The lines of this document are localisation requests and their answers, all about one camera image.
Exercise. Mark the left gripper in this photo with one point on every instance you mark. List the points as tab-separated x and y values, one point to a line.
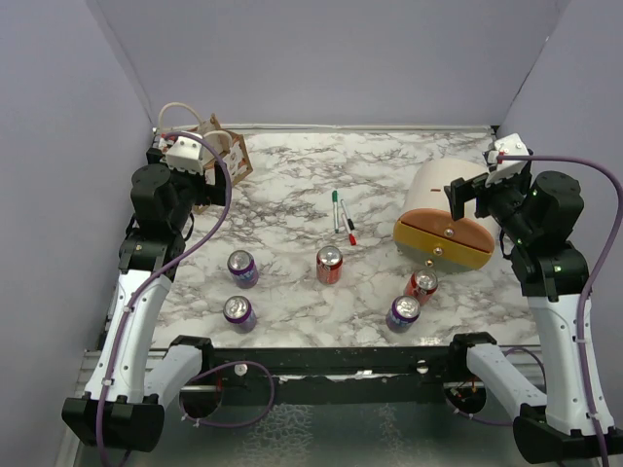
214	190

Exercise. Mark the red cola can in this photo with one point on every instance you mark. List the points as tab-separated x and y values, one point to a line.
422	285
329	262

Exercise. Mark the purple can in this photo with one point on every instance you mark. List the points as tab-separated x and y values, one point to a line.
240	314
243	270
403	313

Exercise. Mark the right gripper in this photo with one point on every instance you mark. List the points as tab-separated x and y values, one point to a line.
480	196

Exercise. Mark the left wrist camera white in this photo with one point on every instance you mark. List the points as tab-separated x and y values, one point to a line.
185	155

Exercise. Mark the green marker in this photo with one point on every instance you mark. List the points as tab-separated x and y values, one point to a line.
336	219

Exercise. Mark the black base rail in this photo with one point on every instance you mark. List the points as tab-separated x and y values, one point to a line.
336	375

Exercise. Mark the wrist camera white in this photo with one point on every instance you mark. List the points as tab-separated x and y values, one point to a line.
185	155
505	158

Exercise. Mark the canvas bag with rope handles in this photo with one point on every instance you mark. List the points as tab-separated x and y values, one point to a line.
230	146

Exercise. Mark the red marker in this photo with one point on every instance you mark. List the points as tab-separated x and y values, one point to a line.
351	237

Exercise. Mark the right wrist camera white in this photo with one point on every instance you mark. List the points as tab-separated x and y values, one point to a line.
505	158

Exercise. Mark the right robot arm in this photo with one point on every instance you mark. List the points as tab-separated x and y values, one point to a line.
569	419

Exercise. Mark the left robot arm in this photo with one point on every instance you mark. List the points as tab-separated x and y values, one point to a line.
123	404

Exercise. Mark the cream and orange bread box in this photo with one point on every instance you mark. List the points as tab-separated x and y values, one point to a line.
425	231

